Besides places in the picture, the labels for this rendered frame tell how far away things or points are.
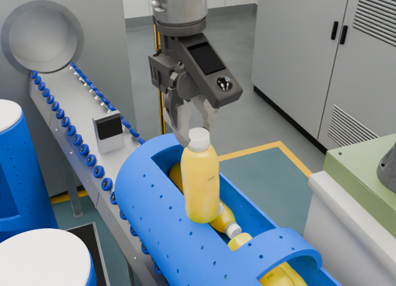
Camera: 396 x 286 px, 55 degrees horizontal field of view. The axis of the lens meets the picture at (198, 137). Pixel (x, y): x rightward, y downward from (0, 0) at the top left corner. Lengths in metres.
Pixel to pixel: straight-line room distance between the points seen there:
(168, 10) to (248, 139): 2.68
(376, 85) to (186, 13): 2.08
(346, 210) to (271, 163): 1.98
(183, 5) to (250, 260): 0.45
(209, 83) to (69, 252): 0.65
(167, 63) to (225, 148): 2.49
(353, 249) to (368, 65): 1.68
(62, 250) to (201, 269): 0.41
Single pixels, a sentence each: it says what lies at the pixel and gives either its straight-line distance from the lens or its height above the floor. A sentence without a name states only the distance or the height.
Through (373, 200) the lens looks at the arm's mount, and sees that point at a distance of 0.97.
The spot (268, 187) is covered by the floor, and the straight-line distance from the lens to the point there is 2.72.
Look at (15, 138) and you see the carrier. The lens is 1.61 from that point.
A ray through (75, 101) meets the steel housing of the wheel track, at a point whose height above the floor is 0.93.
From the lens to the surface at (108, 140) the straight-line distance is 1.47.
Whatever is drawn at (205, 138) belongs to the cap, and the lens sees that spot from 0.63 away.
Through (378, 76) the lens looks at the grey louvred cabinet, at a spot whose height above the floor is 0.81.
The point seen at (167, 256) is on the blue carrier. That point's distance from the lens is 0.85.
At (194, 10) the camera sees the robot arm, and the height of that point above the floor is 1.66.
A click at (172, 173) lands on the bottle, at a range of 1.07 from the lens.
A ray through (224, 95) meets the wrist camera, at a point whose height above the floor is 1.56.
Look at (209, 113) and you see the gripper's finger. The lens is 0.63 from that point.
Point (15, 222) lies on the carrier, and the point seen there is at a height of 0.60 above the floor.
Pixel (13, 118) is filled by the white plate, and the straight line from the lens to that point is 1.61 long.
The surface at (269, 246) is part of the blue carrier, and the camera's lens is 0.75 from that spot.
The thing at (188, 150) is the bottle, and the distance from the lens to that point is 0.66.
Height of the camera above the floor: 1.81
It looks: 35 degrees down
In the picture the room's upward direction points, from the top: straight up
